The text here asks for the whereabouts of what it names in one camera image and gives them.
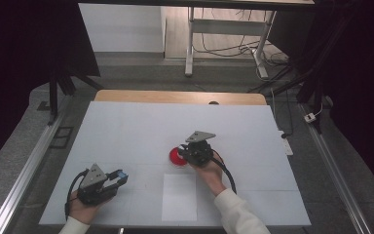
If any aluminium floor rail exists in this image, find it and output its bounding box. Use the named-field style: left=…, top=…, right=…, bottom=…
left=299, top=102, right=373, bottom=234
left=0, top=94, right=73, bottom=234

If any white desk frame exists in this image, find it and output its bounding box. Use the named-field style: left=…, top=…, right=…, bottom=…
left=184, top=6, right=279, bottom=79

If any white paper sheet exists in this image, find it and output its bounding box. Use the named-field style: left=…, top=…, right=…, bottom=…
left=161, top=173, right=198, bottom=222

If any black metal stand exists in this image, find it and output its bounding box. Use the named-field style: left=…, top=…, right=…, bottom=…
left=47, top=68, right=105, bottom=127
left=246, top=62, right=326, bottom=135

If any white table cover board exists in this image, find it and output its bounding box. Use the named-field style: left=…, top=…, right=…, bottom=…
left=38, top=100, right=312, bottom=227

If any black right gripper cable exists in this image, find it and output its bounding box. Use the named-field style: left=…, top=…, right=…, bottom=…
left=211, top=149, right=238, bottom=195

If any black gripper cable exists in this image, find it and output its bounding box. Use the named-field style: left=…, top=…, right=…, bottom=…
left=211, top=149, right=238, bottom=195
left=64, top=168, right=91, bottom=221

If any black power strip cable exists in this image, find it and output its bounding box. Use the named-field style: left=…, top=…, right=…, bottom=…
left=271, top=87, right=295, bottom=139

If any round red ink pad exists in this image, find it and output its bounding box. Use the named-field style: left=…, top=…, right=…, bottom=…
left=168, top=146, right=189, bottom=168

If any wooden table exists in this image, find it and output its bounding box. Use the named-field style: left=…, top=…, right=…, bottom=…
left=93, top=90, right=268, bottom=106

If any blue stamp cap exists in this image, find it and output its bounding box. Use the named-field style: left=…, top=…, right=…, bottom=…
left=116, top=169, right=130, bottom=184

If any tangle of floor cables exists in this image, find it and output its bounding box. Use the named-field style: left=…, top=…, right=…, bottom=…
left=193, top=8, right=290, bottom=67

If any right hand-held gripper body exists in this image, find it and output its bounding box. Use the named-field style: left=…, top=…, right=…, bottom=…
left=182, top=131, right=217, bottom=168

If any white power strip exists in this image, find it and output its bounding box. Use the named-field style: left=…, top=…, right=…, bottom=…
left=279, top=130, right=294, bottom=157

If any person's right hand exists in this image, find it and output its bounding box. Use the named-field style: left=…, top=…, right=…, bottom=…
left=188, top=151, right=228, bottom=197

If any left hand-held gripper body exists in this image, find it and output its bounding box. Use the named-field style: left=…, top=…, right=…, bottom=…
left=77, top=163, right=119, bottom=207

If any black curtain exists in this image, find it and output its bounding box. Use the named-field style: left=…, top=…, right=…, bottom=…
left=0, top=0, right=100, bottom=176
left=268, top=0, right=374, bottom=200

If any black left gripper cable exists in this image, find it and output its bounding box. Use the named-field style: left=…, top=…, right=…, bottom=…
left=64, top=168, right=91, bottom=221

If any person's left hand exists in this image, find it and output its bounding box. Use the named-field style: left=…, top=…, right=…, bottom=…
left=67, top=189, right=112, bottom=225

